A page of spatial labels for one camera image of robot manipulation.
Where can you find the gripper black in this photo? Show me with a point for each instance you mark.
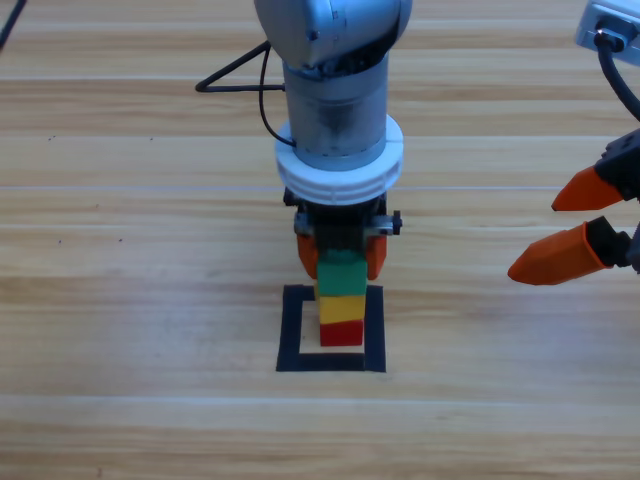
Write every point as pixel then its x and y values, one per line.
pixel 625 167
pixel 340 230

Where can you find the green wooden block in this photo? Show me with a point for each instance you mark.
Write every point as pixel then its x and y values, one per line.
pixel 342 280

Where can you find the yellow wooden block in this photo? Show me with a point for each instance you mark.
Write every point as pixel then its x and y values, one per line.
pixel 341 309

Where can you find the red wooden block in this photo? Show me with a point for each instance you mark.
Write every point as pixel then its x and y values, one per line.
pixel 341 335

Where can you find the black tape square outline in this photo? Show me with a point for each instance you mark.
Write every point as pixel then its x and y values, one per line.
pixel 330 362

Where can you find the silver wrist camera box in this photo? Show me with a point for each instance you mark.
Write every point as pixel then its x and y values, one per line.
pixel 586 30

